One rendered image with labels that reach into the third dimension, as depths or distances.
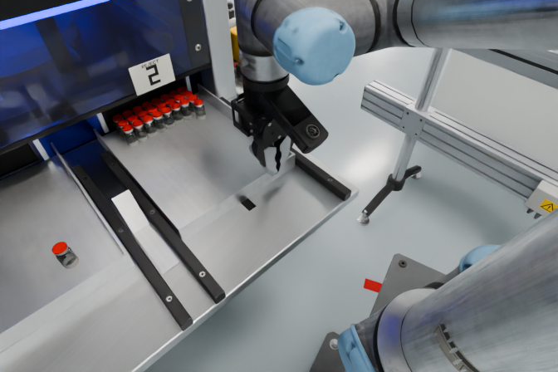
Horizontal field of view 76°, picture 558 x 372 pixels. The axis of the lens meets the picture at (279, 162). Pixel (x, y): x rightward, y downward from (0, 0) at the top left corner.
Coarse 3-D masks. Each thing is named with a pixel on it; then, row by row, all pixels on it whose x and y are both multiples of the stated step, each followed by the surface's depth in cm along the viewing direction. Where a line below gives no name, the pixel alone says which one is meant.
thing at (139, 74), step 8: (160, 56) 69; (168, 56) 70; (144, 64) 68; (152, 64) 69; (160, 64) 70; (168, 64) 71; (136, 72) 67; (144, 72) 69; (152, 72) 70; (160, 72) 71; (168, 72) 72; (136, 80) 68; (144, 80) 69; (160, 80) 72; (168, 80) 73; (136, 88) 69; (144, 88) 70; (152, 88) 72
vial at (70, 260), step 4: (68, 248) 54; (64, 252) 53; (68, 252) 54; (72, 252) 55; (56, 256) 54; (60, 256) 54; (64, 256) 54; (68, 256) 54; (72, 256) 55; (76, 256) 57; (60, 260) 54; (64, 260) 54; (68, 260) 54; (72, 260) 55; (76, 260) 56; (64, 264) 55; (68, 264) 55; (72, 264) 55; (76, 264) 56; (68, 268) 56
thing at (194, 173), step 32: (192, 128) 80; (224, 128) 80; (128, 160) 73; (160, 160) 73; (192, 160) 73; (224, 160) 73; (256, 160) 73; (288, 160) 69; (160, 192) 67; (192, 192) 67; (224, 192) 67; (256, 192) 67; (192, 224) 59
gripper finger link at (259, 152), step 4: (256, 136) 57; (260, 136) 57; (256, 140) 56; (260, 140) 57; (252, 144) 58; (256, 144) 57; (260, 144) 57; (264, 144) 58; (268, 144) 59; (252, 148) 58; (256, 148) 58; (260, 148) 58; (264, 148) 59; (252, 152) 59; (256, 152) 58; (260, 152) 58; (256, 156) 60; (260, 156) 59; (264, 156) 60; (260, 160) 60; (264, 160) 61; (264, 164) 61
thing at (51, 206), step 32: (64, 160) 68; (0, 192) 67; (32, 192) 67; (64, 192) 67; (0, 224) 62; (32, 224) 62; (64, 224) 62; (96, 224) 62; (0, 256) 57; (32, 256) 57; (96, 256) 57; (128, 256) 54; (0, 288) 54; (32, 288) 54; (64, 288) 54; (96, 288) 53; (0, 320) 50; (32, 320) 48; (0, 352) 47
